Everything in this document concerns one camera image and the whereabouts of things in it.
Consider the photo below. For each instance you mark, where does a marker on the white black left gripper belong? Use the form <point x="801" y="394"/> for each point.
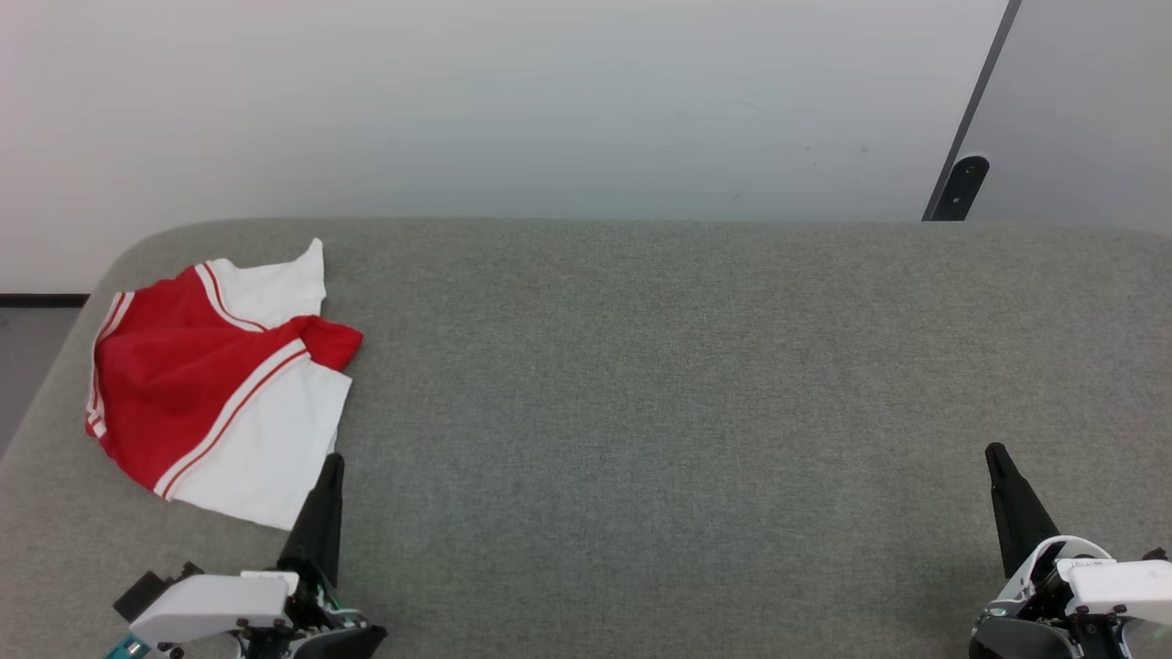
<point x="220" y="609"/>

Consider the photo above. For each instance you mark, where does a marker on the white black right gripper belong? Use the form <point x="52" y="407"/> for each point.
<point x="1117" y="590"/>

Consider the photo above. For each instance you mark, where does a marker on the red and white shirt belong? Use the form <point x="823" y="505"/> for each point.
<point x="183" y="375"/>

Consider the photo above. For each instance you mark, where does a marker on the black baseboard strip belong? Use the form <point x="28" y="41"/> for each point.
<point x="41" y="299"/>

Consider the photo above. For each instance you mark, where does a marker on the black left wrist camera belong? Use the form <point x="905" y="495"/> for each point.
<point x="142" y="593"/>

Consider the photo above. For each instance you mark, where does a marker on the black bracket plate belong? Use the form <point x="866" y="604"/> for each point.
<point x="961" y="188"/>

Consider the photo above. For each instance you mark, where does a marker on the grey metal frame strip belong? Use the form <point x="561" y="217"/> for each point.
<point x="980" y="82"/>

